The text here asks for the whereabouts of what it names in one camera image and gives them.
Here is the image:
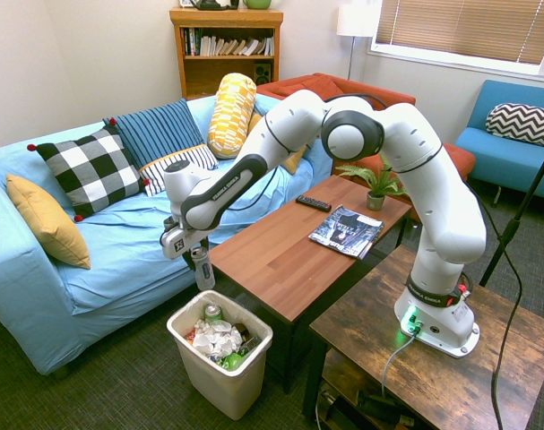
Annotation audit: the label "row of books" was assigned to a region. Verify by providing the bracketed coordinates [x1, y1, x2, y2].
[183, 27, 275, 57]

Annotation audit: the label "rustic brown robot table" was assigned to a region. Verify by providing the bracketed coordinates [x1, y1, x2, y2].
[301, 245, 544, 430]

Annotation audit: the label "black box under table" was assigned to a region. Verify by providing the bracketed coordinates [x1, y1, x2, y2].
[355, 389, 417, 427]

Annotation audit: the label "crumpled white paper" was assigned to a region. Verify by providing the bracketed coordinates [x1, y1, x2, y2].
[192, 318, 245, 359]

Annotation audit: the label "reddish wood coffee table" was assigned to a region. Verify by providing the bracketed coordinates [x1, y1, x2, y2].
[207, 173, 412, 395]

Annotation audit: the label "black white chevron pillow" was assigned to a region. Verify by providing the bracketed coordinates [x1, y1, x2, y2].
[485, 102, 544, 148]

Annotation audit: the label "black remote control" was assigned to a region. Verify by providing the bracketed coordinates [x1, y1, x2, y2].
[296, 193, 332, 212]

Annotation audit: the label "plain mustard yellow pillow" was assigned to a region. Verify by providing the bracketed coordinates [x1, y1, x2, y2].
[5, 173, 92, 271]

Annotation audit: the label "long black hanging cable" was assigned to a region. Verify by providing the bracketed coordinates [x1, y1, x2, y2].
[475, 192, 522, 430]

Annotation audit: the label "black tripod stand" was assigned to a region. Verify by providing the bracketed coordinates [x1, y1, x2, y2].
[479, 133, 544, 288]

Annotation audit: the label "wooden bookshelf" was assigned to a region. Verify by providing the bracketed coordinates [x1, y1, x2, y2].
[168, 7, 285, 101]

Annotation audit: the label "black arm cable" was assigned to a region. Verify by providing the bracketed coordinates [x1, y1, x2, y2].
[226, 92, 389, 212]

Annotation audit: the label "mustard striped pillow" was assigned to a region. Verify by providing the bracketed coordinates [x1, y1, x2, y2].
[246, 112, 308, 176]

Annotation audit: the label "black white shelf ornament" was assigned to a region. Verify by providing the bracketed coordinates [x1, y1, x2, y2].
[193, 0, 240, 11]

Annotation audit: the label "white window frame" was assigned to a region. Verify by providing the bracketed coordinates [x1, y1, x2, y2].
[368, 42, 544, 82]

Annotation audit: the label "white plastic trash bin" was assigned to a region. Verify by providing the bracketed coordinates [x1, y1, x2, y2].
[166, 289, 274, 421]

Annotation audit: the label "bright green plastic trash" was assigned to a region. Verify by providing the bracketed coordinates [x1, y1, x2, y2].
[220, 352, 246, 371]

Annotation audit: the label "brown window blinds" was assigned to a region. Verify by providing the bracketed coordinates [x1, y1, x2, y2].
[376, 0, 544, 66]

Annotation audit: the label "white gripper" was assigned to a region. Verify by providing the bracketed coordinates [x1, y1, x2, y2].
[160, 216, 210, 271]

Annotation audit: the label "silver drink can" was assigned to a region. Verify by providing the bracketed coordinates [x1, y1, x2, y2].
[191, 246, 217, 291]

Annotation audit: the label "black white checkered pillow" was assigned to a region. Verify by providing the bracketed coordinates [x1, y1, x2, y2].
[27, 125, 151, 223]

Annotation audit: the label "white shade floor lamp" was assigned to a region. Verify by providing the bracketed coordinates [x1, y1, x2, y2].
[336, 4, 375, 82]

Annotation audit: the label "yellow patterned bolster pillow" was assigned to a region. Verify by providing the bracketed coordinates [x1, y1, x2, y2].
[206, 73, 258, 160]

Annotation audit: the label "grey base cable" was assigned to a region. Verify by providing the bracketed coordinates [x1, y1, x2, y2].
[381, 334, 419, 400]

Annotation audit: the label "potted green fern plant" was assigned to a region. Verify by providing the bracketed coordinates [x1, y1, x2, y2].
[334, 154, 410, 212]

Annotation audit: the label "dark cover magazine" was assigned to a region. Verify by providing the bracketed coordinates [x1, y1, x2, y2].
[307, 204, 385, 261]

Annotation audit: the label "blue striped pillow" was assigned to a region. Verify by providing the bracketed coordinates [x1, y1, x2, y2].
[102, 98, 220, 198]

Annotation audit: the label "light blue sofa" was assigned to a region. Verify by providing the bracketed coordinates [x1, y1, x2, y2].
[0, 92, 335, 376]

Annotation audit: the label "blue bench sofa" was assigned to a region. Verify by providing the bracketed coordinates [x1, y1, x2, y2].
[454, 79, 544, 202]

